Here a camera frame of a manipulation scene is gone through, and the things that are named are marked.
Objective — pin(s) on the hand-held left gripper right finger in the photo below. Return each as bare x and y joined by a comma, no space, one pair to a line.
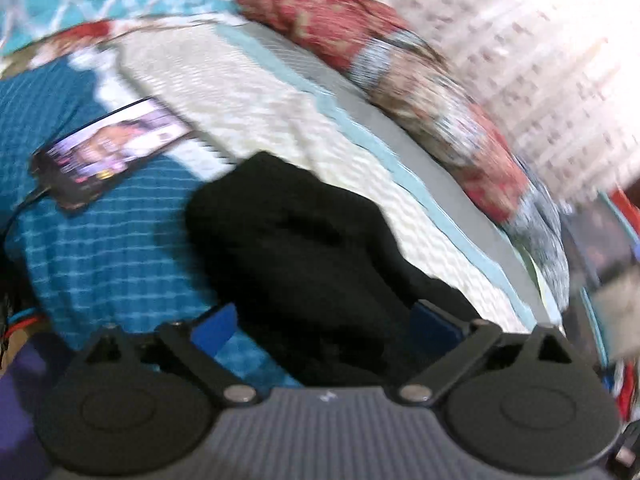
435,325

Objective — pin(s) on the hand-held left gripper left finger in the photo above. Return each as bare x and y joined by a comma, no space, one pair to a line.
217,329

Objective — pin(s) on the black pants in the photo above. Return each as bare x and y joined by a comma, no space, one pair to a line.
300,260

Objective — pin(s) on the blue grey patterned blanket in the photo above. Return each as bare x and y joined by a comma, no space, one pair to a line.
542,245

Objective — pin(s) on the patterned bedsheet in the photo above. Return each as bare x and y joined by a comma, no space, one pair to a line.
100,260

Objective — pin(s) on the dark bedside furniture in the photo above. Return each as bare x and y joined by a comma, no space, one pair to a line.
600,245

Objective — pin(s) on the purple cloth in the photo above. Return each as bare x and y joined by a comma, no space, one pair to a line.
25,410

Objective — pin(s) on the smartphone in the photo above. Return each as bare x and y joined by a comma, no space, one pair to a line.
115,145

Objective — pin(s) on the patterned curtain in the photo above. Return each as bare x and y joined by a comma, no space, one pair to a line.
525,50

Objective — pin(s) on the red floral quilt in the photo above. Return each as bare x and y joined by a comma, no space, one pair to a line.
325,10

